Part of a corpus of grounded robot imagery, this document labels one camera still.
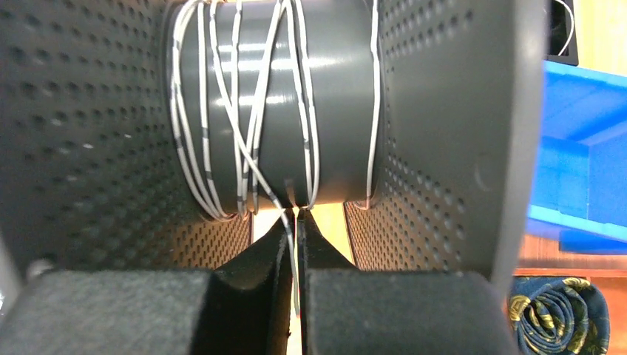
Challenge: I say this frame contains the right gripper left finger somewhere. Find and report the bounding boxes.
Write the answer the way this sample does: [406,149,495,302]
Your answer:
[1,211,295,354]

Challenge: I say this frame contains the black plastic bin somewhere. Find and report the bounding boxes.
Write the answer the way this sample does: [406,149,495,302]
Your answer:
[545,0,580,67]

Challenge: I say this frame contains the wooden compartment tray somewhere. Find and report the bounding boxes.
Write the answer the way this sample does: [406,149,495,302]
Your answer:
[515,235,626,354]

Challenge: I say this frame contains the rolled tie yellow green front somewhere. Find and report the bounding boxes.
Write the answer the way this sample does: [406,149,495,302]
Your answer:
[507,277,611,354]

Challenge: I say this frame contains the dark grey cable spool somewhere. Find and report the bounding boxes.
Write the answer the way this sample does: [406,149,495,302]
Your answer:
[1,1,544,298]

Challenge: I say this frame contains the white wires in black bin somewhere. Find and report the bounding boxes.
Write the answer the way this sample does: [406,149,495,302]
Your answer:
[555,0,575,57]

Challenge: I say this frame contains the blue plastic bin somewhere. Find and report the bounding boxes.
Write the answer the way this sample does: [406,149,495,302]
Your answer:
[526,61,626,255]

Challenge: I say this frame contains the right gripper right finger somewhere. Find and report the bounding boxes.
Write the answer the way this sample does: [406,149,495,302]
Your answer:
[296,210,518,354]

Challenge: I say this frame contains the white wire cable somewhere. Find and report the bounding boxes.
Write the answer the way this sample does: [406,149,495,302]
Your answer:
[169,0,382,317]

